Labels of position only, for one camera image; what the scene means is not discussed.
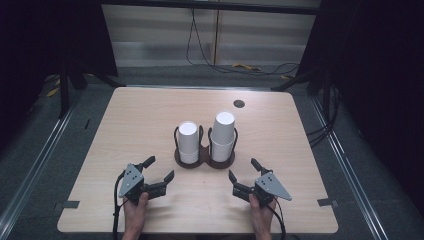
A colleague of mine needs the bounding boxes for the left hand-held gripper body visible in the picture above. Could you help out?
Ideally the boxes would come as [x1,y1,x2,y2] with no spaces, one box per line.
[117,162,168,205]

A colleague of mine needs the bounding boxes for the hand-held gripper black cable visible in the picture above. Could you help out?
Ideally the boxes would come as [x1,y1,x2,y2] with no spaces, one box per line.
[111,169,130,240]
[266,197,288,240]

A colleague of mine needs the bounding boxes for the left hand-held gripper black cable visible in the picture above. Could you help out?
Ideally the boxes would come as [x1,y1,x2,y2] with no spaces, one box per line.
[111,169,130,240]

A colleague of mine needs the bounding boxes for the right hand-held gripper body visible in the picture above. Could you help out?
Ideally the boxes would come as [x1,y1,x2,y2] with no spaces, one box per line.
[233,171,293,208]

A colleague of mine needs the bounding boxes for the black wall cable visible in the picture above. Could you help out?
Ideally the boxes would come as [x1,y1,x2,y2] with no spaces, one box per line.
[185,8,301,77]

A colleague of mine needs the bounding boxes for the dark brown double cup holder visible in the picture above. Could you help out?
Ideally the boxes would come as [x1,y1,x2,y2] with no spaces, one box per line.
[173,124,239,170]

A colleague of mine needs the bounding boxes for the person's right hand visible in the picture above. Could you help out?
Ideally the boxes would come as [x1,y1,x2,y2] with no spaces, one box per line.
[248,194,278,233]

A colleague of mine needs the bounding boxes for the black metal stand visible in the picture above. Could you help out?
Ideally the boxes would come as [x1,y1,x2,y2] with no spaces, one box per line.
[57,61,126,120]
[270,68,323,93]

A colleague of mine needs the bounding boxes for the metal floor rail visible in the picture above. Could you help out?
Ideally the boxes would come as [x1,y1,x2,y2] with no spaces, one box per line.
[309,95,392,240]
[0,99,83,232]

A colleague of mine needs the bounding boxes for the right hand-held gripper black cable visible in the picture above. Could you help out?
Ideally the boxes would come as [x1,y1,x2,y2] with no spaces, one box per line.
[266,197,288,240]

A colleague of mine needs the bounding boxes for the dark curtain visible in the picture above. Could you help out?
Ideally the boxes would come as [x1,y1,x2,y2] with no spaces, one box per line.
[0,0,118,151]
[296,0,424,214]

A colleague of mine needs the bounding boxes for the black frame beam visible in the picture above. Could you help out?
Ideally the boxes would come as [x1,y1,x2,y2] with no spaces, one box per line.
[99,0,322,16]

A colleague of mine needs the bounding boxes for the grey tape piece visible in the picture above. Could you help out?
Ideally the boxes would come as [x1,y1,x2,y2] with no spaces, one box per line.
[54,200,81,210]
[316,197,339,208]

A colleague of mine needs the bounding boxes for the person's left hand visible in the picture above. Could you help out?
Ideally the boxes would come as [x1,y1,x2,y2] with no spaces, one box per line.
[122,192,150,233]

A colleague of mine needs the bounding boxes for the black cable bundle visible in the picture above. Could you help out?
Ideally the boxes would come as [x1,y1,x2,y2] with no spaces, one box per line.
[305,81,342,148]

